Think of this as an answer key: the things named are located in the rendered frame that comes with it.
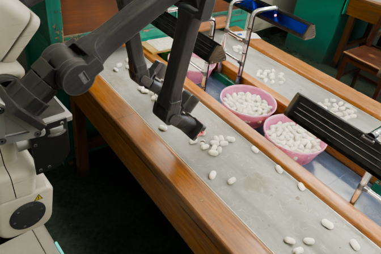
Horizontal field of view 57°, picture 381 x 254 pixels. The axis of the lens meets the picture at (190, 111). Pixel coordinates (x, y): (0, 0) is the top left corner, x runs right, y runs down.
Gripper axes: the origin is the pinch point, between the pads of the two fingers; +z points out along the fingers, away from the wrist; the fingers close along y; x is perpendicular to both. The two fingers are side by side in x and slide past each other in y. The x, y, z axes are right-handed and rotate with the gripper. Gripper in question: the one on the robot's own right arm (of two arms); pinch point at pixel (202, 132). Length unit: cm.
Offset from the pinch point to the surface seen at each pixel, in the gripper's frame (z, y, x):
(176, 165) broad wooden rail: -8.6, -5.7, 13.8
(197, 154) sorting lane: 2.3, -2.7, 7.6
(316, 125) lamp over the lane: -10.8, -37.3, -24.3
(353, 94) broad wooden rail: 74, -9, -58
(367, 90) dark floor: 251, 47, -112
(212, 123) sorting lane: 15.6, 9.7, -4.2
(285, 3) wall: 245, 190, -160
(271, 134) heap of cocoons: 29.2, -8.7, -15.6
